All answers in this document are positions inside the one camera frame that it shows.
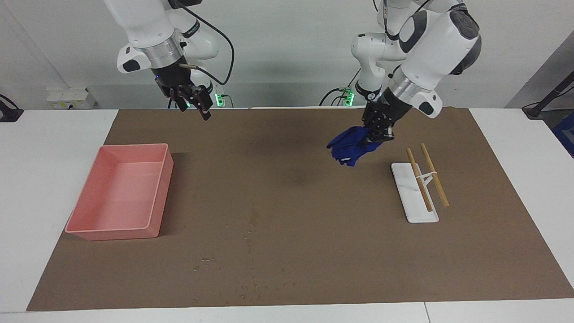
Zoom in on blue crate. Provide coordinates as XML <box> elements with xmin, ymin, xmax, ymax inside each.
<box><xmin>552</xmin><ymin>112</ymin><xmax>574</xmax><ymax>158</ymax></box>

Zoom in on black clamp mount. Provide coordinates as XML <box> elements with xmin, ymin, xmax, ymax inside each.
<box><xmin>0</xmin><ymin>94</ymin><xmax>24</xmax><ymax>122</ymax></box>

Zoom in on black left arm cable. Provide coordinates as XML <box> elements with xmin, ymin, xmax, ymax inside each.
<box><xmin>374</xmin><ymin>0</ymin><xmax>467</xmax><ymax>41</ymax></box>

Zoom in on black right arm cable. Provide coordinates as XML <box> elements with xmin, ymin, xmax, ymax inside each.
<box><xmin>173</xmin><ymin>0</ymin><xmax>235</xmax><ymax>86</ymax></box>

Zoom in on wooden rack rod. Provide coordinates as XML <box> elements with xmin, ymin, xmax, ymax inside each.
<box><xmin>406</xmin><ymin>148</ymin><xmax>434</xmax><ymax>213</ymax></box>
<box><xmin>420</xmin><ymin>143</ymin><xmax>450</xmax><ymax>208</ymax></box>

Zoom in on white wall power strip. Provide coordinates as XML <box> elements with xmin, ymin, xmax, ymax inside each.
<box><xmin>46</xmin><ymin>87</ymin><xmax>97</xmax><ymax>109</ymax></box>

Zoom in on black arm base cables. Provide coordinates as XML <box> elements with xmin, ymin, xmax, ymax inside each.
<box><xmin>319</xmin><ymin>67</ymin><xmax>364</xmax><ymax>107</ymax></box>

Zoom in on pink plastic bin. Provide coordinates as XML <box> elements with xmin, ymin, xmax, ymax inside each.
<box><xmin>65</xmin><ymin>143</ymin><xmax>174</xmax><ymax>241</ymax></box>

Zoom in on brown table mat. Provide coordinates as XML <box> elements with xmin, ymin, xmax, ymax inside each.
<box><xmin>26</xmin><ymin>107</ymin><xmax>574</xmax><ymax>312</ymax></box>

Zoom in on white rack support bracket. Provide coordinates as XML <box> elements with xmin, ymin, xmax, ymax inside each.
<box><xmin>415</xmin><ymin>170</ymin><xmax>438</xmax><ymax>190</ymax></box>

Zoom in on blue towel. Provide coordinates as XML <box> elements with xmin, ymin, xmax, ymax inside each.
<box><xmin>326</xmin><ymin>126</ymin><xmax>383</xmax><ymax>167</ymax></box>

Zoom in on black slanted stand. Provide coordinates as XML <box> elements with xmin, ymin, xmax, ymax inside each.
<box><xmin>522</xmin><ymin>72</ymin><xmax>574</xmax><ymax>119</ymax></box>

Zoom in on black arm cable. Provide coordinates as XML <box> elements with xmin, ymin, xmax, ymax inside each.
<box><xmin>374</xmin><ymin>0</ymin><xmax>467</xmax><ymax>41</ymax></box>
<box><xmin>173</xmin><ymin>0</ymin><xmax>235</xmax><ymax>86</ymax></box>

